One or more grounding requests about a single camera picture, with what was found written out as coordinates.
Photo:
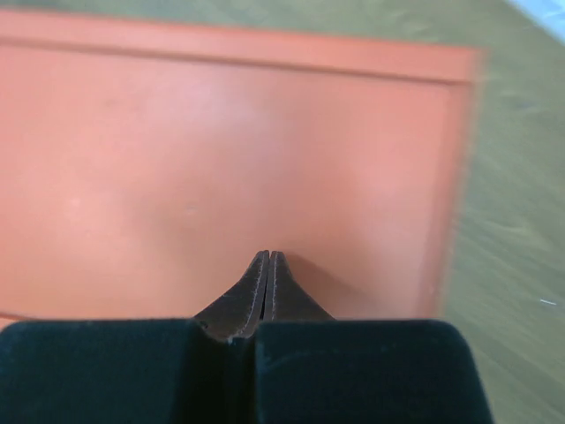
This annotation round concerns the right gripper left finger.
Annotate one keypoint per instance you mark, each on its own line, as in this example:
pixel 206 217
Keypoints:
pixel 182 370

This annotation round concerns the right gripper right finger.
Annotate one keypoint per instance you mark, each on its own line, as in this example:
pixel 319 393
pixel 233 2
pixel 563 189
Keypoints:
pixel 311 368

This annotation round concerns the orange drawer cabinet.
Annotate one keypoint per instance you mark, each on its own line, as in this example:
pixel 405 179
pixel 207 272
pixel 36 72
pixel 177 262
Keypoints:
pixel 143 165

